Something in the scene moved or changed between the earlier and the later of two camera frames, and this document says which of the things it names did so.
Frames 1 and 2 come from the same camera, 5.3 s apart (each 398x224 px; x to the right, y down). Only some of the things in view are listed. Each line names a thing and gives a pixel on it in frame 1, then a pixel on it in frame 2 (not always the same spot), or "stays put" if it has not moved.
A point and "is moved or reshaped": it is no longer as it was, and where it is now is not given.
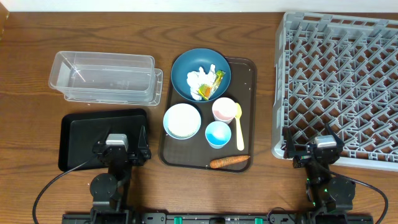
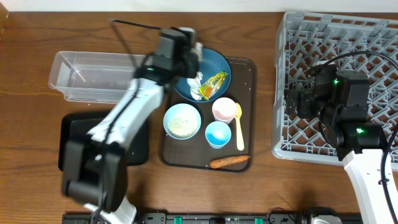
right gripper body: [303, 158] to [309, 107]
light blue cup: [217, 134] stays put
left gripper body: [138, 162] to [184, 68]
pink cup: [223, 110] stays put
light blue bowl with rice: [182, 121] stays put
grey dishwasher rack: [341, 71] stays put
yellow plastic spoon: [240, 140] stays put
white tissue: [196, 79] is moved or reshaped
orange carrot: [223, 162] stays put
